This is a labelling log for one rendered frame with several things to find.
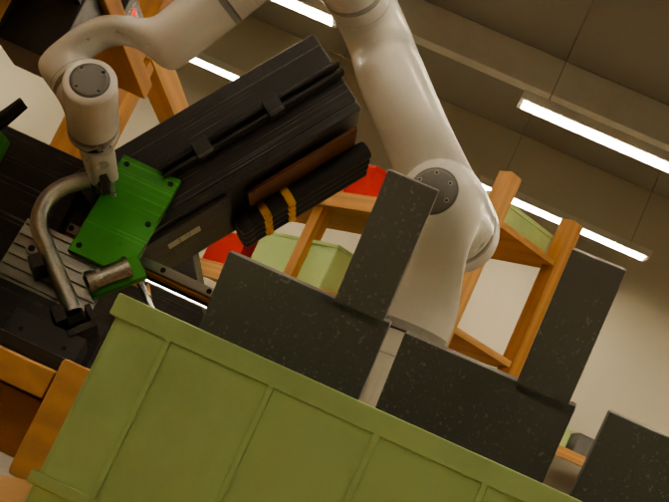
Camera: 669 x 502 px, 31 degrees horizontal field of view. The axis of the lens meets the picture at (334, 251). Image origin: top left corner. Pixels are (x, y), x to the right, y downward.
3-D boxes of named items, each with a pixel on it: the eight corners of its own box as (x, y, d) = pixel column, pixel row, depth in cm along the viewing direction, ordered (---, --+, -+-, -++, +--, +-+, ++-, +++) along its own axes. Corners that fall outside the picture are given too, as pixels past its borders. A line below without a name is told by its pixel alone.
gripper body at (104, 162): (124, 149, 199) (125, 181, 209) (107, 98, 203) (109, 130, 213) (79, 161, 197) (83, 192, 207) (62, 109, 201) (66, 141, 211)
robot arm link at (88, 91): (53, 112, 198) (84, 154, 196) (47, 67, 186) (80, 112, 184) (98, 88, 201) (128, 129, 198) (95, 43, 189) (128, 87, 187)
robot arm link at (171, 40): (173, -67, 190) (21, 56, 191) (232, 8, 186) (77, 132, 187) (191, -43, 199) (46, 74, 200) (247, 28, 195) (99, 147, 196)
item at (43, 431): (205, 495, 292) (232, 437, 294) (112, 523, 144) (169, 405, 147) (151, 470, 292) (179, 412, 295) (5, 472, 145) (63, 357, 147)
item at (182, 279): (235, 324, 240) (241, 310, 240) (231, 314, 224) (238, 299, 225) (56, 242, 242) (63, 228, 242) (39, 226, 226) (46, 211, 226)
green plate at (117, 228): (127, 295, 218) (180, 200, 227) (127, 277, 211) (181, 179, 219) (69, 267, 219) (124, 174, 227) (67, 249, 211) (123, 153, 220)
